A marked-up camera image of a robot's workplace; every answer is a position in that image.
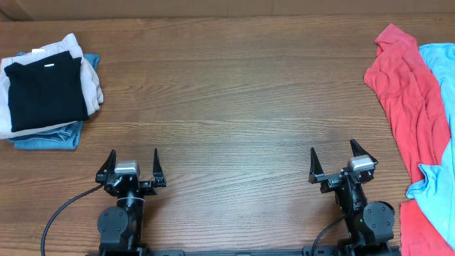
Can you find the light blue printed t-shirt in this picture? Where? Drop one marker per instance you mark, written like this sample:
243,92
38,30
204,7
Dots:
435,194

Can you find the red t-shirt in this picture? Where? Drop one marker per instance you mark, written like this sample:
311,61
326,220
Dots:
411,98

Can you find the black folded shirt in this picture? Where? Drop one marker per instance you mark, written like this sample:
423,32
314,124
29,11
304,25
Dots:
46,92

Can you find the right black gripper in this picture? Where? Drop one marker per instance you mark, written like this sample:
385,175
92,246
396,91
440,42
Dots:
333,180

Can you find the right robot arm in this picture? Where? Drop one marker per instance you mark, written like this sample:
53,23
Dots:
370,225

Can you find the folded blue jeans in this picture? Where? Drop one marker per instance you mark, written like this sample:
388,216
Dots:
66,137

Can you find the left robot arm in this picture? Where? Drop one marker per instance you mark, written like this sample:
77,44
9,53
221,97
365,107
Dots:
120,226

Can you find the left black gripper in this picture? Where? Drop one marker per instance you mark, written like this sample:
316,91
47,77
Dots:
158,178

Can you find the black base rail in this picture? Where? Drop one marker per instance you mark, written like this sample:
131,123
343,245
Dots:
305,251

